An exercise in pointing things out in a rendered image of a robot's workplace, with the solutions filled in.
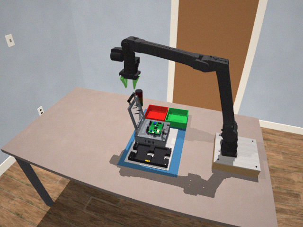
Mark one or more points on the green circuit board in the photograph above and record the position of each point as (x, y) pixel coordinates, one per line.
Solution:
(155, 127)

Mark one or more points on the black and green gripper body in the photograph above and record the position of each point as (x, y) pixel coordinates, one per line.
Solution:
(129, 72)

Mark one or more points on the red open tray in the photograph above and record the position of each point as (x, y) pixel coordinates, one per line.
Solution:
(155, 112)

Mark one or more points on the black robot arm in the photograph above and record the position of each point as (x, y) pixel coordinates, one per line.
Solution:
(204, 63)

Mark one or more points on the green bin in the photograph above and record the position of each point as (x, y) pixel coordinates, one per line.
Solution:
(177, 117)

